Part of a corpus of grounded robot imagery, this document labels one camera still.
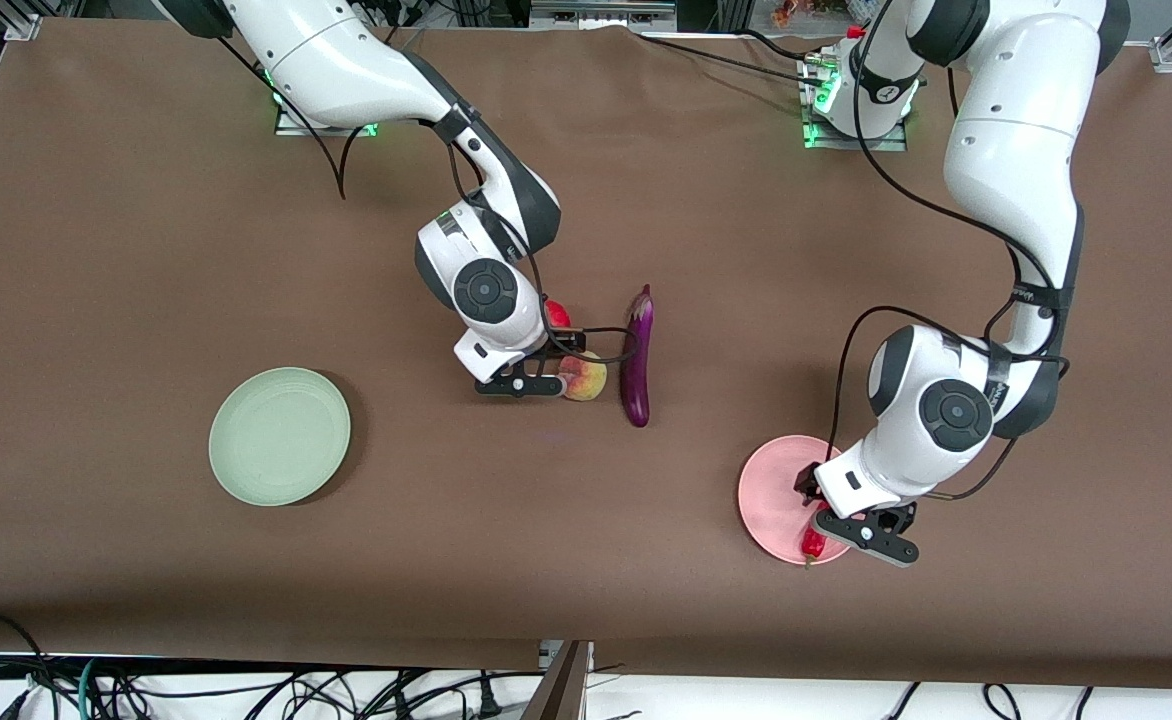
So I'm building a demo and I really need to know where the red chili pepper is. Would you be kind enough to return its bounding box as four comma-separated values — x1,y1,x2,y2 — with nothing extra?
800,503,830,569

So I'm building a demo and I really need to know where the aluminium frame bar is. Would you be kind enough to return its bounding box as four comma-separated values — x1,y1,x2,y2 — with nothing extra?
531,0,677,31

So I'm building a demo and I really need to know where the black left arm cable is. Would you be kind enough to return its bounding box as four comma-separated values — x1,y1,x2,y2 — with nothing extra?
824,0,1072,501

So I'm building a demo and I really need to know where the thin black base cable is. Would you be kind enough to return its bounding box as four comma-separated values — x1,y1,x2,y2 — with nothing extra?
386,0,427,51

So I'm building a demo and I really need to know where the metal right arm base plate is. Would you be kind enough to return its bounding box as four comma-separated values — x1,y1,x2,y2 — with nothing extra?
274,100,379,138

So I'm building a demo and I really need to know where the yellow pink peach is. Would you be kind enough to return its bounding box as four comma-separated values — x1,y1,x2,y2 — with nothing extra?
558,352,608,402

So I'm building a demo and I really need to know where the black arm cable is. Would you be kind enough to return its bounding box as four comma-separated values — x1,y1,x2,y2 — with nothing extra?
824,0,1072,501
216,35,639,366

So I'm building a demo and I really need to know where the short black table cable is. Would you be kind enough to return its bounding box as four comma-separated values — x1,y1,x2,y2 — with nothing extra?
741,28,822,61

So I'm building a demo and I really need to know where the orange toy clutter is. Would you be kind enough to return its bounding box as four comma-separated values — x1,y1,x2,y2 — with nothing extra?
771,0,847,29

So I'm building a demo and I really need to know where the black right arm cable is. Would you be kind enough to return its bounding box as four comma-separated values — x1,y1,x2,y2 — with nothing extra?
216,35,639,366

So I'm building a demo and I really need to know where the long black table cable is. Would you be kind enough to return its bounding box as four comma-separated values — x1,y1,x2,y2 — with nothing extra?
636,33,827,89

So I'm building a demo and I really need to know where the pink plate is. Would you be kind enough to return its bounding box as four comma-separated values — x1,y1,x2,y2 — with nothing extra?
737,435,852,566

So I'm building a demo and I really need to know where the brown wooden post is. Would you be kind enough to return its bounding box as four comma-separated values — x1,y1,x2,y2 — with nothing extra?
521,640,592,720

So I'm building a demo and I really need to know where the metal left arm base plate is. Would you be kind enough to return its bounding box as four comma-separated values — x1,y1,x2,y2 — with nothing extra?
801,55,909,151

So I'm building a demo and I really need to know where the brown table cloth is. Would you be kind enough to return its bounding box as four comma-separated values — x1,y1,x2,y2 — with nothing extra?
0,18,1172,691

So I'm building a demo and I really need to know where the purple eggplant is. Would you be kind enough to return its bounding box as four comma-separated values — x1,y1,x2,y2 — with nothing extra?
619,284,656,429

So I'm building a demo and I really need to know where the pale green plate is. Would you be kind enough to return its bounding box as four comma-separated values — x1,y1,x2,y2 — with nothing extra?
208,367,352,508

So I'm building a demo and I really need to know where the white lower sheet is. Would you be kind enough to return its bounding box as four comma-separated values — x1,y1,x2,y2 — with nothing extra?
0,652,1172,720

